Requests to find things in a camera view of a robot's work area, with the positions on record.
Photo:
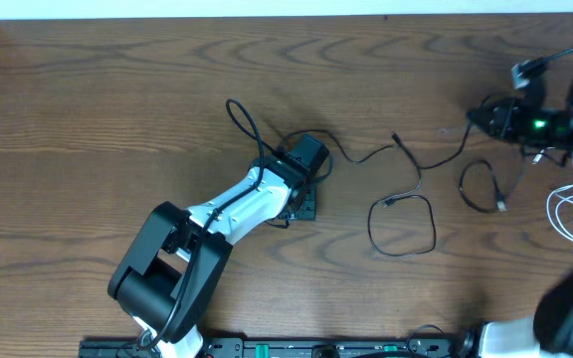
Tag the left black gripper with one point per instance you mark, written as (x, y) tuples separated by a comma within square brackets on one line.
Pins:
[(304, 210)]

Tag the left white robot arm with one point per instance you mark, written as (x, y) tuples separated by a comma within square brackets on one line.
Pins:
[(169, 273)]

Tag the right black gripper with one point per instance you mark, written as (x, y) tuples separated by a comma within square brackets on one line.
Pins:
[(503, 119)]

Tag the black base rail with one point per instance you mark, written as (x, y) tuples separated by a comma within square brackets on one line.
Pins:
[(431, 346)]

